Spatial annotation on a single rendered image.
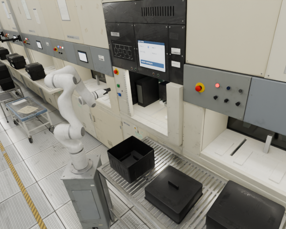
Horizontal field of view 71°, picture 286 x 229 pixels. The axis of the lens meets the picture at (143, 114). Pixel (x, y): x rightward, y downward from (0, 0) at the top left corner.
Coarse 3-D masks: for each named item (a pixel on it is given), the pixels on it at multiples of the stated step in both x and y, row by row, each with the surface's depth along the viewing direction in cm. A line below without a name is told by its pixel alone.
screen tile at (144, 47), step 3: (141, 45) 157; (144, 45) 155; (141, 48) 159; (144, 48) 156; (147, 48) 154; (147, 51) 155; (141, 54) 162; (144, 54) 159; (147, 54) 157; (150, 54) 154; (141, 57) 163; (144, 57) 160; (147, 57) 158; (150, 57) 155
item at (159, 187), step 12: (168, 168) 148; (156, 180) 140; (168, 180) 135; (180, 180) 138; (192, 180) 137; (156, 192) 131; (168, 192) 130; (180, 192) 130; (192, 192) 129; (156, 204) 132; (168, 204) 123; (180, 204) 122; (192, 204) 130; (168, 216) 126; (180, 216) 120
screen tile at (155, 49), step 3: (153, 48) 149; (156, 48) 147; (159, 48) 145; (153, 51) 150; (156, 51) 148; (159, 51) 146; (162, 51) 144; (162, 54) 145; (153, 57) 153; (156, 57) 151; (159, 57) 148; (162, 57) 146; (156, 60) 152; (159, 60) 150; (162, 60) 148
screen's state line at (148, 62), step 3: (141, 60) 165; (144, 60) 162; (147, 60) 160; (144, 63) 163; (147, 63) 161; (150, 63) 158; (153, 63) 156; (156, 63) 153; (159, 63) 151; (156, 66) 155; (159, 66) 152; (162, 66) 150
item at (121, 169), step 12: (120, 144) 169; (132, 144) 179; (144, 144) 166; (108, 156) 162; (120, 156) 174; (132, 156) 176; (144, 156) 152; (120, 168) 153; (132, 168) 146; (144, 168) 157; (132, 180) 151
